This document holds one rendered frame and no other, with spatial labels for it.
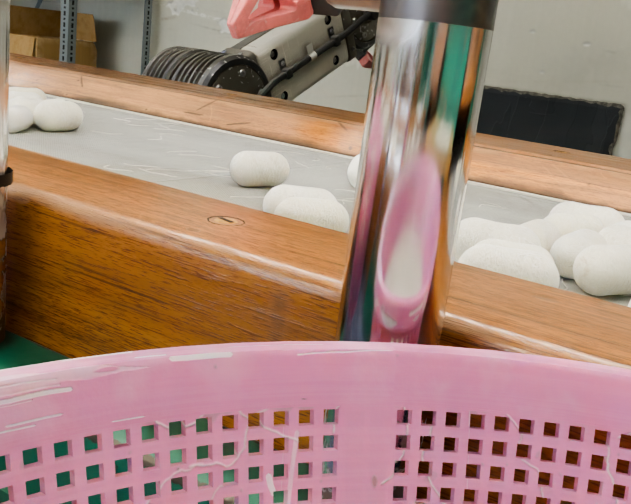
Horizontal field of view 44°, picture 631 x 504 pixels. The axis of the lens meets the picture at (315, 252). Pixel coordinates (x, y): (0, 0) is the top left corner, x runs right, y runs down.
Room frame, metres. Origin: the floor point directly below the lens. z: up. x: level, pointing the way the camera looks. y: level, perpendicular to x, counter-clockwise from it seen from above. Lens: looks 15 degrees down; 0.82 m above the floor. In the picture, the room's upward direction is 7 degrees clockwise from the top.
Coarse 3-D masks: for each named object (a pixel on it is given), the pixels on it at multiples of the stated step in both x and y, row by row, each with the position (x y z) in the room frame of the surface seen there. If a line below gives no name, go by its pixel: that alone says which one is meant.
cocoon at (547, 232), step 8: (520, 224) 0.33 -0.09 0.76; (528, 224) 0.32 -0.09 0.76; (536, 224) 0.33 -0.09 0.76; (544, 224) 0.33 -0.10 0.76; (552, 224) 0.34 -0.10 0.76; (536, 232) 0.32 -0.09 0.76; (544, 232) 0.32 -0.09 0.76; (552, 232) 0.33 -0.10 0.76; (544, 240) 0.32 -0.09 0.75; (552, 240) 0.32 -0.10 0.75; (544, 248) 0.32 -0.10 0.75
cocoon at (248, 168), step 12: (240, 156) 0.42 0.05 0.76; (252, 156) 0.42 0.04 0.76; (264, 156) 0.43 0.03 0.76; (276, 156) 0.43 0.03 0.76; (240, 168) 0.42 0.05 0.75; (252, 168) 0.42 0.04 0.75; (264, 168) 0.42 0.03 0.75; (276, 168) 0.43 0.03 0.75; (288, 168) 0.43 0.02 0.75; (240, 180) 0.42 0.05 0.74; (252, 180) 0.42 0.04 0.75; (264, 180) 0.43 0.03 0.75; (276, 180) 0.43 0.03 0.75
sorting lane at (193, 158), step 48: (48, 96) 0.76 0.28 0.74; (48, 144) 0.49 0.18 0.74; (96, 144) 0.51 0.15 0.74; (144, 144) 0.54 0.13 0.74; (192, 144) 0.56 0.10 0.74; (240, 144) 0.59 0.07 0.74; (288, 144) 0.62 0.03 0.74; (192, 192) 0.39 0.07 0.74; (240, 192) 0.41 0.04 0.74; (336, 192) 0.44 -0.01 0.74; (480, 192) 0.51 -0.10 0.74; (576, 288) 0.30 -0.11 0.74
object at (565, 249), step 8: (576, 232) 0.32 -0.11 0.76; (584, 232) 0.32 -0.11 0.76; (592, 232) 0.32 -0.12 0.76; (560, 240) 0.31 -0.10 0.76; (568, 240) 0.31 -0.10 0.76; (576, 240) 0.31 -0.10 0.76; (584, 240) 0.31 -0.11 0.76; (592, 240) 0.31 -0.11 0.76; (600, 240) 0.32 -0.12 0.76; (552, 248) 0.31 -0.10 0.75; (560, 248) 0.31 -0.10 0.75; (568, 248) 0.31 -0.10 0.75; (576, 248) 0.31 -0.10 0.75; (584, 248) 0.31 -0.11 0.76; (552, 256) 0.31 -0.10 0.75; (560, 256) 0.31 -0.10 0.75; (568, 256) 0.31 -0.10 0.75; (576, 256) 0.31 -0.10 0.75; (560, 264) 0.31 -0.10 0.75; (568, 264) 0.31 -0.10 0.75; (560, 272) 0.31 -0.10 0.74; (568, 272) 0.31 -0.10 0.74
